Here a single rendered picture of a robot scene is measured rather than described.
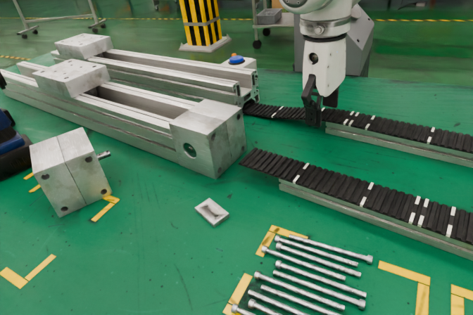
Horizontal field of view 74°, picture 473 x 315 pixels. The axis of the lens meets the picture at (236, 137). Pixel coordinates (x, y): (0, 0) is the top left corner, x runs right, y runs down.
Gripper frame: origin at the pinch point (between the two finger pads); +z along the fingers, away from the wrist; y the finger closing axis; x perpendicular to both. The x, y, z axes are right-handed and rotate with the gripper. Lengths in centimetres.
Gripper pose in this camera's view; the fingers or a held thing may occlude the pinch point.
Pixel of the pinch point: (322, 110)
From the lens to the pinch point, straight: 66.7
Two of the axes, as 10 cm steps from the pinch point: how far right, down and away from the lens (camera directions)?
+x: -8.1, -2.4, 5.4
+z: 1.2, 8.3, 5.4
